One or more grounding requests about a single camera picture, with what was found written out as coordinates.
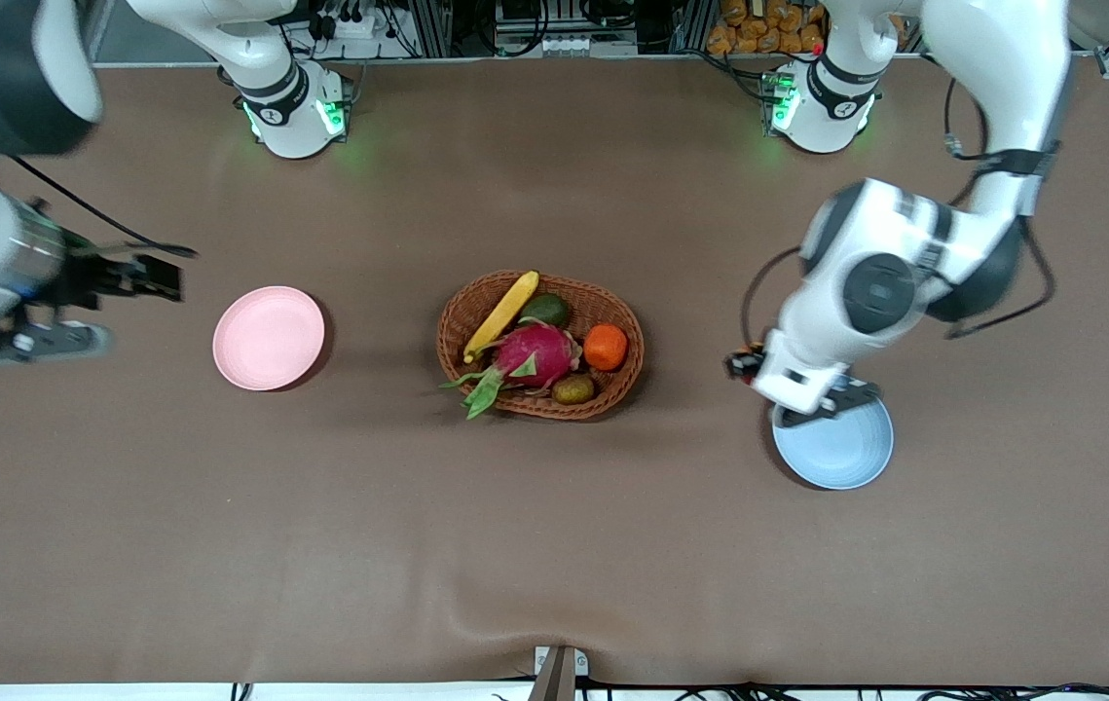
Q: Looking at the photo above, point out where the yellow banana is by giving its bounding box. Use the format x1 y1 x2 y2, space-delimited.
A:
462 271 540 364

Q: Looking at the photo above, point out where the pink round plate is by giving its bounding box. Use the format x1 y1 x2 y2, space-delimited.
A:
212 285 326 392

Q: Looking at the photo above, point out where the blue round plate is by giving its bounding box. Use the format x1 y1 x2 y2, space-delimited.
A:
771 394 895 491

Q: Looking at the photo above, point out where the orange fruit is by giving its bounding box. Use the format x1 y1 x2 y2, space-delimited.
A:
583 323 630 372

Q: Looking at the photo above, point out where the green avocado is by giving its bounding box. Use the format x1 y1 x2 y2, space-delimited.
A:
520 292 572 329

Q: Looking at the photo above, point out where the pink dragon fruit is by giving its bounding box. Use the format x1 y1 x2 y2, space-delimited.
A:
441 319 583 421

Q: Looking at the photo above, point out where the brown tablecloth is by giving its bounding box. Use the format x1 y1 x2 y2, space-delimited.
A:
0 56 1109 687

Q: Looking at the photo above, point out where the brown wicker basket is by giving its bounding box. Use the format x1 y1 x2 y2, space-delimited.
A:
435 271 646 421

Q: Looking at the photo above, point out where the white power strip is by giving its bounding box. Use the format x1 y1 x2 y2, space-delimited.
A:
306 0 394 40

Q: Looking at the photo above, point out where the bag of orange fruit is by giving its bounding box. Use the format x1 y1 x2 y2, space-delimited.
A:
707 0 828 55

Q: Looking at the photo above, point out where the grey electronics box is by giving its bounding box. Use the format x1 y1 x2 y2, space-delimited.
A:
494 0 643 57

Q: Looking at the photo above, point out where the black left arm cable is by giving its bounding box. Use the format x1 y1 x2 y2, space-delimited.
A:
741 78 1058 353

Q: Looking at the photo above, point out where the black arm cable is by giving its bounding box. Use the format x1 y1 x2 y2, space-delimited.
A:
9 154 199 260
741 78 1058 353

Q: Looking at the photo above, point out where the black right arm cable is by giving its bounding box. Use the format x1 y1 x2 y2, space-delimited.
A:
9 154 199 260

